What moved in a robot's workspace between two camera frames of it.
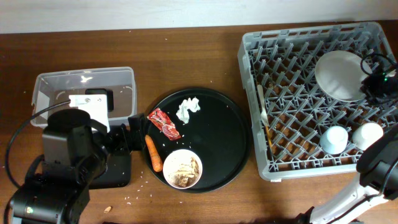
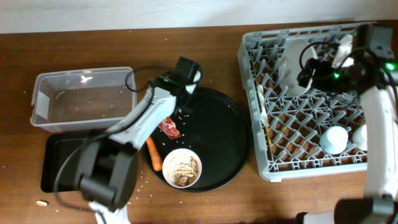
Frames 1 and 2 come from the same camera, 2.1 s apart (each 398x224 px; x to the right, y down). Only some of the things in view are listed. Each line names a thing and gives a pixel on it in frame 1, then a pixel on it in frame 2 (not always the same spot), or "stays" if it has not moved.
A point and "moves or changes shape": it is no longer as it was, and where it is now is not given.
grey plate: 340,74 moves or changes shape
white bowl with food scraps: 182,168 stays
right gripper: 367,84 to 313,66
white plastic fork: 263,109 stays
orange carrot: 157,162 stays
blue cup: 334,140 stays
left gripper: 118,134 to 194,102
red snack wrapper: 158,117 stays
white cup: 366,134 stays
